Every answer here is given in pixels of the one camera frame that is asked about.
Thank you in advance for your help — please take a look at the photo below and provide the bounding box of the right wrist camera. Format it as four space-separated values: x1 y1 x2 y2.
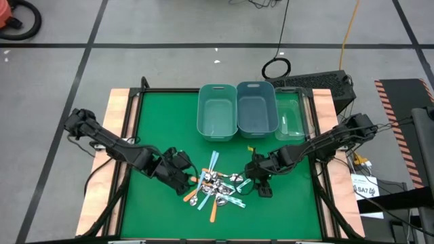
266 151 282 169

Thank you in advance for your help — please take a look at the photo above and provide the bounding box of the blue grey plastic bin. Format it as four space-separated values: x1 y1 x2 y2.
236 80 279 139

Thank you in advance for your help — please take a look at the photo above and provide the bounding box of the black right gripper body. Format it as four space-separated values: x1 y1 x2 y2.
244 150 274 199

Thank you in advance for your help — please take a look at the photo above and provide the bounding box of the teal green plastic bin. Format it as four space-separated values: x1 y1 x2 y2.
196 83 239 142

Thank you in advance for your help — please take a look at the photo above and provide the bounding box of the black cable tangle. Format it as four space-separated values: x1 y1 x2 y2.
227 0 283 10

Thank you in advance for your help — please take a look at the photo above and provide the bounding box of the clear plastic bin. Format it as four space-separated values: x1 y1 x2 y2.
273 86 311 142

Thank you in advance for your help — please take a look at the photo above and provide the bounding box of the black orange striped mat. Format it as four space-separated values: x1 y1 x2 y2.
374 78 434 190

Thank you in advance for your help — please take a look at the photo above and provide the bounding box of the black vacuum hose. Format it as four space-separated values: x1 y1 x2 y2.
0 0 43 42

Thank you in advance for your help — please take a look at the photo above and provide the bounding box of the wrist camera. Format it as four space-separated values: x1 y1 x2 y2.
266 151 282 169
166 148 192 170

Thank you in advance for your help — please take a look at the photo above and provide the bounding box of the white paper label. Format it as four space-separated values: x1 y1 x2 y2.
350 174 384 220

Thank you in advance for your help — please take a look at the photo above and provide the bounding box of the yellow plug connector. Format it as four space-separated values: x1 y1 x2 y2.
352 152 373 170

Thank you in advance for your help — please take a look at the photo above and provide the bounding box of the black coiled cable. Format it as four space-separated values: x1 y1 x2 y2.
260 0 292 81

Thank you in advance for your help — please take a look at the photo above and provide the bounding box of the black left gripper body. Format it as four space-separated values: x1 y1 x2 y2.
153 159 186 192

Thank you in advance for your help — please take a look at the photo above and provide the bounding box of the grey panel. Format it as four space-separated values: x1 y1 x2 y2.
411 106 434 244

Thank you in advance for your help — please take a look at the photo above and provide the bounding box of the yellow cable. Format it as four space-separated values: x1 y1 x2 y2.
338 0 361 71

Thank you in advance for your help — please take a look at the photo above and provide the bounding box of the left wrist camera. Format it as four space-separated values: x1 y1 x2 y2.
166 148 192 170

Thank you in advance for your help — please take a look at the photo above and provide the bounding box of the black perforated computer case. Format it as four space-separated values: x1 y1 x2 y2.
267 69 357 115

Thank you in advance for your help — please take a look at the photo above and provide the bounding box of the green table mat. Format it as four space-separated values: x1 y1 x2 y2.
120 91 323 240

